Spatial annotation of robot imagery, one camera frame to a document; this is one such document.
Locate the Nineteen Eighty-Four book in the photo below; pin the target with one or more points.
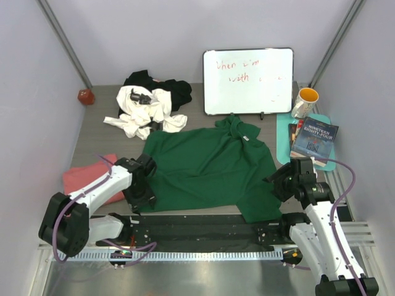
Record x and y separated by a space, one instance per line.
314 139

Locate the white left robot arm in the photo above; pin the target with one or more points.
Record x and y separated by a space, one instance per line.
68 224

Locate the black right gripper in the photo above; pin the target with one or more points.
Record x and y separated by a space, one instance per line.
277 178

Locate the black t-shirt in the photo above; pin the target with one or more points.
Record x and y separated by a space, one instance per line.
180 91

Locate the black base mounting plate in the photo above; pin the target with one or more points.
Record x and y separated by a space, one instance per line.
203 233

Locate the teal plastic mat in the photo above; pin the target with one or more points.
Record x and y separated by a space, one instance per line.
282 138

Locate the folded pink t-shirt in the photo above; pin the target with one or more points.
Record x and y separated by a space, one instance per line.
79 177

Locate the white t-shirt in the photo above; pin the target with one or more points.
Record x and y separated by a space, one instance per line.
144 112

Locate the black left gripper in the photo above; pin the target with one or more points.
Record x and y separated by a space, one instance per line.
148 197

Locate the green t-shirt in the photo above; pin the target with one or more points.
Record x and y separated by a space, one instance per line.
213 167

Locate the white dry-erase board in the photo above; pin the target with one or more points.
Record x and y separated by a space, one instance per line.
248 81

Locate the white slotted cable duct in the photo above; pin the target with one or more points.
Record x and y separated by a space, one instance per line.
121 255

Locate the white mug orange inside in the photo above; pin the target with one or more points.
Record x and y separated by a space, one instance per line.
304 103

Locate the small red cube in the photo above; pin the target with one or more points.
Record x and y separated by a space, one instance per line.
86 97

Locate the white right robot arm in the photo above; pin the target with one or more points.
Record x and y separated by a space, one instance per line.
317 231

